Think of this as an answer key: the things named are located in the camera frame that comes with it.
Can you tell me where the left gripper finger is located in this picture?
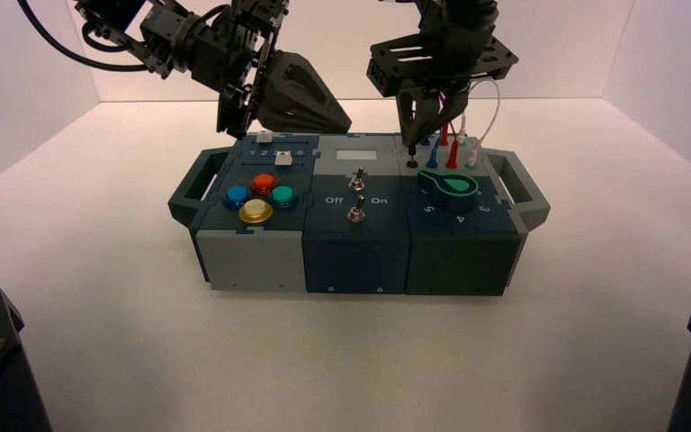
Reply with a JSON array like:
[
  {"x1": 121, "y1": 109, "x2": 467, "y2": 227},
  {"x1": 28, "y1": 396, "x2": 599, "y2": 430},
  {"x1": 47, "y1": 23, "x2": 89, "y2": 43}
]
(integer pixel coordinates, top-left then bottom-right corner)
[
  {"x1": 270, "y1": 49, "x2": 354, "y2": 135},
  {"x1": 256, "y1": 98, "x2": 346, "y2": 136}
]

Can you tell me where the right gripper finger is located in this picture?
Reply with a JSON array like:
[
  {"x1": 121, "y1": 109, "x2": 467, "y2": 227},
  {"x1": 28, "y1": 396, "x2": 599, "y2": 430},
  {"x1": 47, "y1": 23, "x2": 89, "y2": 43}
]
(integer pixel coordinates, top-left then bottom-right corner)
[
  {"x1": 435, "y1": 85, "x2": 473, "y2": 137},
  {"x1": 395, "y1": 87, "x2": 437, "y2": 151}
]

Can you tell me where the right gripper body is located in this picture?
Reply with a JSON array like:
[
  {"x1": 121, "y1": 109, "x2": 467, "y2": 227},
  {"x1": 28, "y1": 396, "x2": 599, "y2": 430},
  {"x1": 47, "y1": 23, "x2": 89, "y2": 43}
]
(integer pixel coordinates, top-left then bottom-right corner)
[{"x1": 365, "y1": 31, "x2": 520, "y2": 100}]

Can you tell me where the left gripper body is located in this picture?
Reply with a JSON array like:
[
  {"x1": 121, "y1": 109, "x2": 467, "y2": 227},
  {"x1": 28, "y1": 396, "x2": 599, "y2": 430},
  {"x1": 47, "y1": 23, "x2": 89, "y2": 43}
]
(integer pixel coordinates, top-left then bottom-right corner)
[{"x1": 215, "y1": 23, "x2": 283, "y2": 140}]

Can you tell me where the small rectangular display screen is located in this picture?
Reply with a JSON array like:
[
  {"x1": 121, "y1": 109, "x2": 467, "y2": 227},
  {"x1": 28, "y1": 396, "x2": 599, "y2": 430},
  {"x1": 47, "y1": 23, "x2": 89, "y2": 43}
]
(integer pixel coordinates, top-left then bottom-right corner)
[{"x1": 335, "y1": 149, "x2": 378, "y2": 163}]

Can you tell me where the red push button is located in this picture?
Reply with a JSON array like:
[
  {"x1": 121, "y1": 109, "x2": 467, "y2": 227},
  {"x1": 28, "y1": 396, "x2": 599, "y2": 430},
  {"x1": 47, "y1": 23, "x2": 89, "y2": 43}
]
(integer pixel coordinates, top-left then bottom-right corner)
[{"x1": 250, "y1": 173, "x2": 280, "y2": 197}]

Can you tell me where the green push button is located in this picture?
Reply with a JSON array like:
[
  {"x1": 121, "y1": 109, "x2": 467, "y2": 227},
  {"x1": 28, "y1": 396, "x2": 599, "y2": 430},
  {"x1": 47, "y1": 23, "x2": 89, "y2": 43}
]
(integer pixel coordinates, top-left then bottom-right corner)
[{"x1": 267, "y1": 184, "x2": 300, "y2": 211}]

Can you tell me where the green pointer rotary knob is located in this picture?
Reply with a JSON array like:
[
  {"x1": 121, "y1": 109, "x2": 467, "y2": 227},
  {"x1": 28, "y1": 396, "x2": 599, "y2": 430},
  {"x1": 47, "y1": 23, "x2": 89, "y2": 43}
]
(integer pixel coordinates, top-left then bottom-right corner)
[{"x1": 416, "y1": 167, "x2": 480, "y2": 214}]

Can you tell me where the blue push button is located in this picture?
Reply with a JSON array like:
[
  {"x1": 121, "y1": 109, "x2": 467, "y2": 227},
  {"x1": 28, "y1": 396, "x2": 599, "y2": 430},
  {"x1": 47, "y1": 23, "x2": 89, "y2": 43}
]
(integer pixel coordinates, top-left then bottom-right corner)
[{"x1": 223, "y1": 184, "x2": 253, "y2": 211}]

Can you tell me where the yellow push button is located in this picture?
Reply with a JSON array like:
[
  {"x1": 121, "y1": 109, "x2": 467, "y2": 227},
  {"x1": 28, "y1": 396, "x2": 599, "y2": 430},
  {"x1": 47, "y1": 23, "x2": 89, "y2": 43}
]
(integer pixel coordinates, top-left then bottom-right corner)
[{"x1": 237, "y1": 197, "x2": 274, "y2": 225}]

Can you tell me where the blue grey control box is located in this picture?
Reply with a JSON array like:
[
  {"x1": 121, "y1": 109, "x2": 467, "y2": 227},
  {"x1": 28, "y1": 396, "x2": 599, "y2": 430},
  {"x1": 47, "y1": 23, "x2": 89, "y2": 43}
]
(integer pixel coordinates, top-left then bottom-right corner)
[{"x1": 167, "y1": 131, "x2": 552, "y2": 298}]

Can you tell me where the blue banana plug wire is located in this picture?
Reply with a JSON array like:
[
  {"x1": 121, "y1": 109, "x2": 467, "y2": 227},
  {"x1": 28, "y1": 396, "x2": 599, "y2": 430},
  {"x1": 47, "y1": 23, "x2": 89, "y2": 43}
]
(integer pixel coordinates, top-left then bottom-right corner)
[{"x1": 419, "y1": 128, "x2": 445, "y2": 171}]

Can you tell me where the white banana plug wire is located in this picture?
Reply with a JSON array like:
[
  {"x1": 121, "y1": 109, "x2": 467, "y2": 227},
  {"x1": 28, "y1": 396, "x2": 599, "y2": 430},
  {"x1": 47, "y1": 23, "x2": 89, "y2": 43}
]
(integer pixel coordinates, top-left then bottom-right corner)
[{"x1": 458, "y1": 78, "x2": 502, "y2": 170}]

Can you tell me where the red banana plug wire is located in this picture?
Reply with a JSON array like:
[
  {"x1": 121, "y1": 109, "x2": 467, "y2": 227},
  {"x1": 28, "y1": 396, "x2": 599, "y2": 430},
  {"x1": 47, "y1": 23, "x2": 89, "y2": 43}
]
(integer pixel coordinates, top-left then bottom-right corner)
[{"x1": 438, "y1": 119, "x2": 462, "y2": 172}]

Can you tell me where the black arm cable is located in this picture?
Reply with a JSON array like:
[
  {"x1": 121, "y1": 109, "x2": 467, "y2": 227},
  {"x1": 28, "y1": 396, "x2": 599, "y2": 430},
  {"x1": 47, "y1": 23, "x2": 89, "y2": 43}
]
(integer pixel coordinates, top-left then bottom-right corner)
[{"x1": 16, "y1": 0, "x2": 151, "y2": 74}]

